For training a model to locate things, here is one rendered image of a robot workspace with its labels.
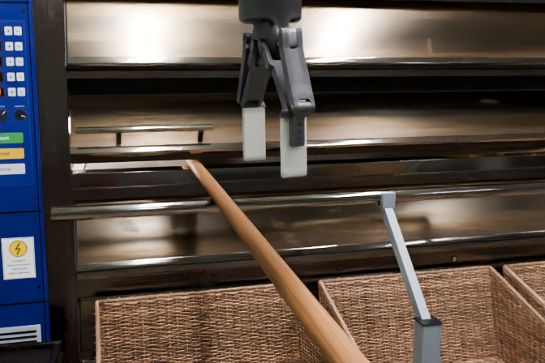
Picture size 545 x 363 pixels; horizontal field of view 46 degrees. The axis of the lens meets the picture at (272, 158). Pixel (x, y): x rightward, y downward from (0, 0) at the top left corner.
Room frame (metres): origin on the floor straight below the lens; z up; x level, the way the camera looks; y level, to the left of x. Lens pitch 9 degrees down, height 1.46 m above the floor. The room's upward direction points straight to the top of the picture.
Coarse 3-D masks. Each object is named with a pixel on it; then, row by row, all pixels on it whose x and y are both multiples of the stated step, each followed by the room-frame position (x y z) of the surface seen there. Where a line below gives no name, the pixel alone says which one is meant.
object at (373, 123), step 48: (96, 96) 1.67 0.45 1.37; (144, 96) 1.70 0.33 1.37; (192, 96) 1.73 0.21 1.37; (336, 96) 1.82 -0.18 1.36; (384, 96) 1.85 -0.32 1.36; (432, 96) 1.89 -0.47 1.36; (480, 96) 1.93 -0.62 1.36; (528, 96) 1.96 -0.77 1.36; (96, 144) 1.57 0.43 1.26; (144, 144) 1.59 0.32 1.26; (480, 144) 1.80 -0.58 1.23; (528, 144) 1.84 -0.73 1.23
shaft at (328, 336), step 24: (192, 168) 1.60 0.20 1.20; (216, 192) 1.27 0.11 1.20; (240, 216) 1.06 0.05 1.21; (264, 240) 0.92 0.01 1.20; (264, 264) 0.83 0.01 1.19; (288, 288) 0.73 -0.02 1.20; (312, 312) 0.65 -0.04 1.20; (312, 336) 0.62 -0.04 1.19; (336, 336) 0.59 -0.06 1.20; (336, 360) 0.56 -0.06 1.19; (360, 360) 0.54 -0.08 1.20
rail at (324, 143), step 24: (168, 144) 1.58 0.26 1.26; (192, 144) 1.59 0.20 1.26; (216, 144) 1.61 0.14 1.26; (240, 144) 1.62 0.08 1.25; (312, 144) 1.66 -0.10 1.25; (336, 144) 1.68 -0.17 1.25; (360, 144) 1.69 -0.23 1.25; (384, 144) 1.71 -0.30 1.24; (408, 144) 1.73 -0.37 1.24; (432, 144) 1.75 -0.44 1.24
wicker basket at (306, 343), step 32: (224, 288) 1.68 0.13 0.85; (256, 288) 1.70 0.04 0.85; (96, 320) 1.52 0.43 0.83; (128, 320) 1.60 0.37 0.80; (160, 320) 1.61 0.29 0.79; (192, 320) 1.64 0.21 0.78; (224, 320) 1.66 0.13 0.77; (256, 320) 1.68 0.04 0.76; (288, 320) 1.70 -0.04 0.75; (96, 352) 1.41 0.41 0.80; (128, 352) 1.58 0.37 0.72; (160, 352) 1.59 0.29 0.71; (192, 352) 1.62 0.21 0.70; (224, 352) 1.64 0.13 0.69; (256, 352) 1.66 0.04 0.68; (288, 352) 1.68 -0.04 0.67; (320, 352) 1.53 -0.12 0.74
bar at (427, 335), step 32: (352, 192) 1.42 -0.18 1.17; (384, 192) 1.43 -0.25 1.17; (416, 192) 1.45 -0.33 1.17; (448, 192) 1.46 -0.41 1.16; (480, 192) 1.48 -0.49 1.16; (512, 192) 1.51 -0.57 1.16; (544, 192) 1.53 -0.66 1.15; (416, 288) 1.28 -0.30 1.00; (416, 320) 1.23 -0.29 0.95; (416, 352) 1.23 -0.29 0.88
